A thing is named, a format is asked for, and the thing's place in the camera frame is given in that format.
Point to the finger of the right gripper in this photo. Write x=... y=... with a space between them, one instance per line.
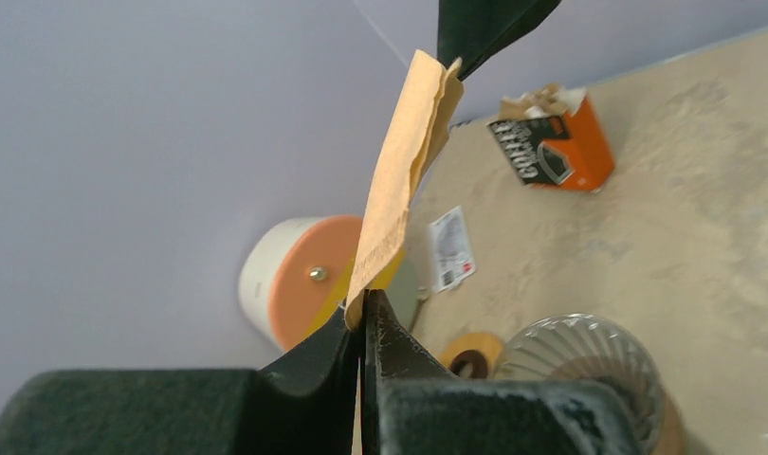
x=473 y=31

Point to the white printed packet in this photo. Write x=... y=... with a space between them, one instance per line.
x=451 y=254

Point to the brown paper coffee filter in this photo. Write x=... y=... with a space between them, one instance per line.
x=417 y=133

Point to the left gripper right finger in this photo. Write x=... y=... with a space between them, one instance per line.
x=412 y=404

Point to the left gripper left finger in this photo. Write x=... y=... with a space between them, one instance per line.
x=303 y=402

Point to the round three-drawer storage box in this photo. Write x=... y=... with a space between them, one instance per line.
x=296 y=274

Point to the light wooden ring coaster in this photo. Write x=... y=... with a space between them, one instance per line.
x=473 y=355

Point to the clear glass dripper cone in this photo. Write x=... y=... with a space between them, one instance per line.
x=596 y=349

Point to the orange coffee filter box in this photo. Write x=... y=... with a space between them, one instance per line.
x=552 y=138

